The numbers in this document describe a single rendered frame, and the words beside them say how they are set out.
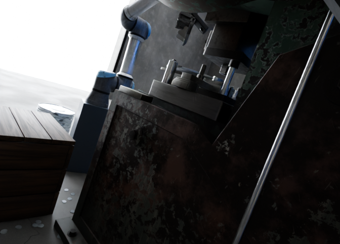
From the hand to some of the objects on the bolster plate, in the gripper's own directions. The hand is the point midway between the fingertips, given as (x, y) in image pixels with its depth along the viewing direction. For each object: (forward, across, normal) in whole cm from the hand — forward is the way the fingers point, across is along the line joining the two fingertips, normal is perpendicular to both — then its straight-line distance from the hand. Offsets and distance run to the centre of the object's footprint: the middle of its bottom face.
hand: (184, 43), depth 106 cm
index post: (+31, +18, -4) cm, 36 cm away
